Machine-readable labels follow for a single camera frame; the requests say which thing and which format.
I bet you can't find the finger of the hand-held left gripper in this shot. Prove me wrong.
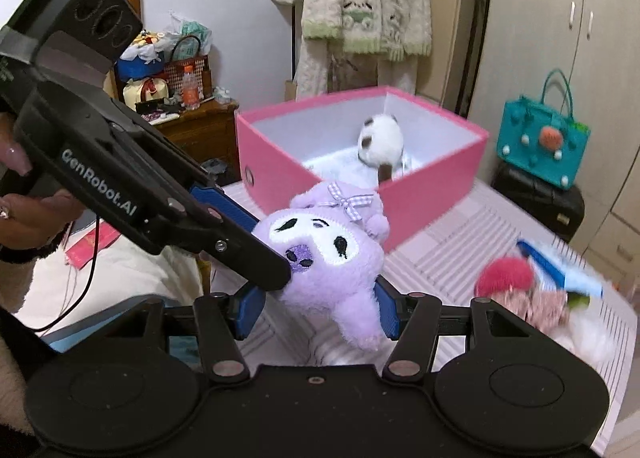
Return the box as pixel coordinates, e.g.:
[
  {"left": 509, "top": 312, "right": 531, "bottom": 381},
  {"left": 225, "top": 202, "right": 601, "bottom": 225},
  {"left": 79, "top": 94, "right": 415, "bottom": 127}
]
[
  {"left": 146, "top": 194, "right": 293, "bottom": 295},
  {"left": 120, "top": 118, "right": 262, "bottom": 236}
]

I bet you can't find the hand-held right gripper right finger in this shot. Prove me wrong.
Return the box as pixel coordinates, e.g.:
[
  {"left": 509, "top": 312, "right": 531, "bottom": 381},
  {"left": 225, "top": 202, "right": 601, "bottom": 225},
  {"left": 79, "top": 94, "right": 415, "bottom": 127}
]
[{"left": 372, "top": 275, "right": 537, "bottom": 383}]

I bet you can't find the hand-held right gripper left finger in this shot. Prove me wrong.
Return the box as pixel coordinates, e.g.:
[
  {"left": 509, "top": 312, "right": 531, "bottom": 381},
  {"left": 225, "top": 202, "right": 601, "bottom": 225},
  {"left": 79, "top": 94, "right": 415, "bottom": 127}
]
[{"left": 116, "top": 284, "right": 268, "bottom": 386}]

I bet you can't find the purple plush toy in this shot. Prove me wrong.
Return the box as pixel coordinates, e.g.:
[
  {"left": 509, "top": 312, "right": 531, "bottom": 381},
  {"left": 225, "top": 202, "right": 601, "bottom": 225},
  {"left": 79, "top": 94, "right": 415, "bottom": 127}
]
[{"left": 251, "top": 180, "right": 391, "bottom": 352}]

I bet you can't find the pink storage box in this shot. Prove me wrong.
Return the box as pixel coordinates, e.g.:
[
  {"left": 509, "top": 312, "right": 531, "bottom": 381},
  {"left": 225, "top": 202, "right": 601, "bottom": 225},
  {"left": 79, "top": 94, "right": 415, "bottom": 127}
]
[{"left": 235, "top": 85, "right": 490, "bottom": 253}]

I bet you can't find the blue wet wipes pack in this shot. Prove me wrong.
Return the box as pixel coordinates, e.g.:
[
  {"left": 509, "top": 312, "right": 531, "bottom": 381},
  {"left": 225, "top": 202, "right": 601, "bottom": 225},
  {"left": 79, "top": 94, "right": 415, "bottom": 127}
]
[{"left": 515, "top": 239, "right": 606, "bottom": 299}]

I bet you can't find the person's left forearm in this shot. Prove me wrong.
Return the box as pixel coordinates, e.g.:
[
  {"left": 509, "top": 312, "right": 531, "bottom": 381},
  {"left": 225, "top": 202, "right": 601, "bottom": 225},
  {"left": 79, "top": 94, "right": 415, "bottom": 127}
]
[{"left": 0, "top": 239, "right": 59, "bottom": 289}]

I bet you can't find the pink floral soft toy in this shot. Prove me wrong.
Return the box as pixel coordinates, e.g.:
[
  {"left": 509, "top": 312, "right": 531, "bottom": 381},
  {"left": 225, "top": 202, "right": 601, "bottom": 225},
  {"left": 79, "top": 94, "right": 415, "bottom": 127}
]
[{"left": 487, "top": 288, "right": 571, "bottom": 335}]

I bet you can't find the person's left hand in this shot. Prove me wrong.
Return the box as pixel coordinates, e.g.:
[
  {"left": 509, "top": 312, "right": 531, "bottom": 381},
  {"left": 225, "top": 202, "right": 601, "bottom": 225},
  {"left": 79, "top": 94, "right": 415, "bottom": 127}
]
[{"left": 0, "top": 112, "right": 87, "bottom": 252}]

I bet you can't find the wooden nightstand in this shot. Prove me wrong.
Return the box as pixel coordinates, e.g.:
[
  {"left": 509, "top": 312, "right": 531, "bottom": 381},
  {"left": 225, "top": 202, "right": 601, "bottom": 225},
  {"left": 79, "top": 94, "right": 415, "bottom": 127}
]
[{"left": 122, "top": 0, "right": 241, "bottom": 175}]

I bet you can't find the striped bedsheet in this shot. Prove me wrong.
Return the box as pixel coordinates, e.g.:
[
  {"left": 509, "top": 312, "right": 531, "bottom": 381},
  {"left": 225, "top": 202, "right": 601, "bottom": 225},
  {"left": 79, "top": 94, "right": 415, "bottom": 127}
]
[{"left": 200, "top": 173, "right": 640, "bottom": 370}]

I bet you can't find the cream pouch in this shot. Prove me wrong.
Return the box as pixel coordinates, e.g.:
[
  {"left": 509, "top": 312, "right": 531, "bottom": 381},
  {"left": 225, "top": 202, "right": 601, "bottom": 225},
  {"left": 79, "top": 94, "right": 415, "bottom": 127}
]
[{"left": 122, "top": 78, "right": 172, "bottom": 111}]

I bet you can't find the orange drink bottle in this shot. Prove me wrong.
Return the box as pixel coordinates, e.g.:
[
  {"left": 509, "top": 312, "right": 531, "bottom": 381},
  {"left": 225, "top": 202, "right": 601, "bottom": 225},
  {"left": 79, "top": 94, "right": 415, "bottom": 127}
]
[{"left": 181, "top": 64, "right": 202, "bottom": 111}]

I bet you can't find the red pompom plush toy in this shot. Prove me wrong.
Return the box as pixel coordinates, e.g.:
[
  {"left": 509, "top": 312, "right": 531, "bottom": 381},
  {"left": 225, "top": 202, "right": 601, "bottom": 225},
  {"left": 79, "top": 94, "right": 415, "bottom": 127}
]
[{"left": 474, "top": 258, "right": 536, "bottom": 305}]

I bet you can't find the woven basket bag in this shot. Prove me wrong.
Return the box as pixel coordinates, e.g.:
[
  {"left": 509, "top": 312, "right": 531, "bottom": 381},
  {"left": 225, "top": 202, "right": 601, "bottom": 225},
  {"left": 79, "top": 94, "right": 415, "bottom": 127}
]
[{"left": 164, "top": 35, "right": 214, "bottom": 101}]

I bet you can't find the pile of small plush toys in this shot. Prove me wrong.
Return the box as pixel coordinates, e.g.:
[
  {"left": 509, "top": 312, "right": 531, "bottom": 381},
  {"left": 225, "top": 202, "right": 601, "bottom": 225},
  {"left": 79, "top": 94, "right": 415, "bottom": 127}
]
[{"left": 120, "top": 30, "right": 167, "bottom": 63}]

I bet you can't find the white brown-spotted plush toy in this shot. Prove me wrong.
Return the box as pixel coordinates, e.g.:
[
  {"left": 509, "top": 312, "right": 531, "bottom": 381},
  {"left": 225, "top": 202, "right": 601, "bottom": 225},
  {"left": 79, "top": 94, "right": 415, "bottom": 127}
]
[{"left": 356, "top": 114, "right": 406, "bottom": 186}]

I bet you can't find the white plastic bag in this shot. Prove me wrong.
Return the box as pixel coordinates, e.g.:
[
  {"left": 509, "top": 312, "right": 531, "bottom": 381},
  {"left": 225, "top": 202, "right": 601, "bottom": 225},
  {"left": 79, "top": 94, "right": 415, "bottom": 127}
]
[{"left": 162, "top": 12, "right": 214, "bottom": 58}]

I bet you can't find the black suitcase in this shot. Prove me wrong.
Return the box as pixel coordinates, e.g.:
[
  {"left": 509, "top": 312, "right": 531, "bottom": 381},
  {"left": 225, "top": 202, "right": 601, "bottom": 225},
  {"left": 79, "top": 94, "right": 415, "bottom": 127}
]
[{"left": 491, "top": 160, "right": 586, "bottom": 241}]

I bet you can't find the teal felt handbag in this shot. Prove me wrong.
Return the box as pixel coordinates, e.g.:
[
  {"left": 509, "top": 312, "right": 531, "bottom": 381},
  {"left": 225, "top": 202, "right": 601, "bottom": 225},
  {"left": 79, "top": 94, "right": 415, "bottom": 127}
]
[{"left": 496, "top": 68, "right": 591, "bottom": 191}]

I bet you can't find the person's fuzzy white clothing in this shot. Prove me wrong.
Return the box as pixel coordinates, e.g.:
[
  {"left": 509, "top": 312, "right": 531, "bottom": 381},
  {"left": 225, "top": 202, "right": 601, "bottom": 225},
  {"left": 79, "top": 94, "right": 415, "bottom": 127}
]
[{"left": 0, "top": 308, "right": 56, "bottom": 439}]

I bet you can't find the beige wardrobe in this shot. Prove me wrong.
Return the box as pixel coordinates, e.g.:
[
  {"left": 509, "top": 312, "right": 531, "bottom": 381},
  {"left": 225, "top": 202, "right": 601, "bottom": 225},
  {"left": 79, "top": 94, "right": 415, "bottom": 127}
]
[{"left": 465, "top": 0, "right": 640, "bottom": 299}]

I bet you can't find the black cable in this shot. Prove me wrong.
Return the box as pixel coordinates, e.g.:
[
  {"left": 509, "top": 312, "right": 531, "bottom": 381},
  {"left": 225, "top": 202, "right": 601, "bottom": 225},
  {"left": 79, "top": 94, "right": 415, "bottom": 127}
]
[{"left": 30, "top": 220, "right": 101, "bottom": 337}]

